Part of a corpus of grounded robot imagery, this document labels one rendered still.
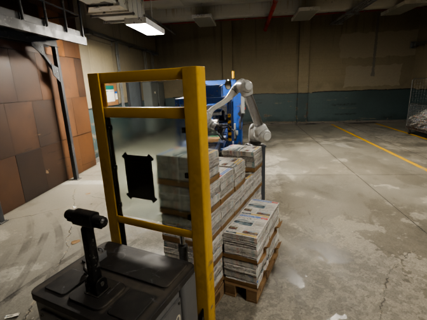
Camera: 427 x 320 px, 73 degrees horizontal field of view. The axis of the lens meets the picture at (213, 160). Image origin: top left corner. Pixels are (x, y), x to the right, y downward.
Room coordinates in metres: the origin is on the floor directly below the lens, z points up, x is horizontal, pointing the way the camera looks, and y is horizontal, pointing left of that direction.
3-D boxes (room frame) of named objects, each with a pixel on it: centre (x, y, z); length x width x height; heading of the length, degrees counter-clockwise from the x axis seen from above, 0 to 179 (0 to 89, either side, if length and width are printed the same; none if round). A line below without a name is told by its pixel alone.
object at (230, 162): (2.58, -0.05, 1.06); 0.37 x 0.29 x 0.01; 65
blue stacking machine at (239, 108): (7.86, -0.27, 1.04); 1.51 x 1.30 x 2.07; 173
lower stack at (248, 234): (2.37, -0.35, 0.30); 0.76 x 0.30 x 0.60; 154
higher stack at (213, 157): (2.04, 0.19, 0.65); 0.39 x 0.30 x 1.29; 64
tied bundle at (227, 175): (2.31, 0.06, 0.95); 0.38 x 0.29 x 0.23; 64
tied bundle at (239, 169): (2.58, -0.07, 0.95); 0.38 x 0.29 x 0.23; 65
